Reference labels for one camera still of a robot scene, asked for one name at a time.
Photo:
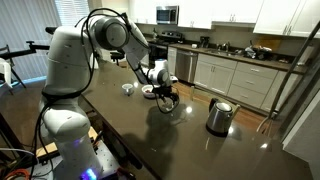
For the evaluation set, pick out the stainless steel microwave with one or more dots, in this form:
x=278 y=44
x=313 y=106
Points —
x=166 y=15

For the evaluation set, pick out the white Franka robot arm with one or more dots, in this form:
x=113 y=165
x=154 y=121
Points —
x=66 y=66

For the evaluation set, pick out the metal tripod leg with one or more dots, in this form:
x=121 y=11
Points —
x=293 y=66

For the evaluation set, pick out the black kitchen stove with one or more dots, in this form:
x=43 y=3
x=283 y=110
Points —
x=163 y=46

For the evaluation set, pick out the black office chair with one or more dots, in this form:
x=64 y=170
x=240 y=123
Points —
x=117 y=56

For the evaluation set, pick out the stainless steel dishwasher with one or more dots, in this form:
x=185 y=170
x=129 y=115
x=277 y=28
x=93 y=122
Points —
x=186 y=66

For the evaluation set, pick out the white upper kitchen cabinets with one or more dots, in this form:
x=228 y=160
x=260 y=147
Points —
x=286 y=16

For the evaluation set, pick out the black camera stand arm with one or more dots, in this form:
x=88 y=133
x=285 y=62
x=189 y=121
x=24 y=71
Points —
x=23 y=50

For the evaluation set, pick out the mixed nuts and dried fruit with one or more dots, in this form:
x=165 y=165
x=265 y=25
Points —
x=147 y=90

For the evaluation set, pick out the white ceramic bowl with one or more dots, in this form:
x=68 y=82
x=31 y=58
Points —
x=147 y=91

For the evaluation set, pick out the pile of dishes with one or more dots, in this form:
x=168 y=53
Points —
x=257 y=51

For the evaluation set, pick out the black camera bar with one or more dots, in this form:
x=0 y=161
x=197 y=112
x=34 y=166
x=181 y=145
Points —
x=50 y=30

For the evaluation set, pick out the white lower kitchen cabinets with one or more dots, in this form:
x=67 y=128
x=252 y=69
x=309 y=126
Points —
x=240 y=80

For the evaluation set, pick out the chrome sink faucet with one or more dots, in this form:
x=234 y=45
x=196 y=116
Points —
x=226 y=46

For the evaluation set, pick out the white window blinds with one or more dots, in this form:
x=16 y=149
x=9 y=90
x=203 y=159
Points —
x=30 y=33

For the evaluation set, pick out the small white cup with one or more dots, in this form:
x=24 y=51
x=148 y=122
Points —
x=127 y=89

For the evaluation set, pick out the white kitchen cabinets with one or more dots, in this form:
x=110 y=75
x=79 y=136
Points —
x=240 y=80
x=286 y=16

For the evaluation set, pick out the black coffee maker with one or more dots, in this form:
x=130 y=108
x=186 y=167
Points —
x=204 y=41

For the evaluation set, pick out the wooden cutting board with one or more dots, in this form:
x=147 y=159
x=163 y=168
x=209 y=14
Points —
x=270 y=41

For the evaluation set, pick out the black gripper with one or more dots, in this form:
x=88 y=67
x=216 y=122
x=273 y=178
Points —
x=164 y=90

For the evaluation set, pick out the stainless steel electric kettle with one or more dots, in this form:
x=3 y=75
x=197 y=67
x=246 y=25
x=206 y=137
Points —
x=219 y=116

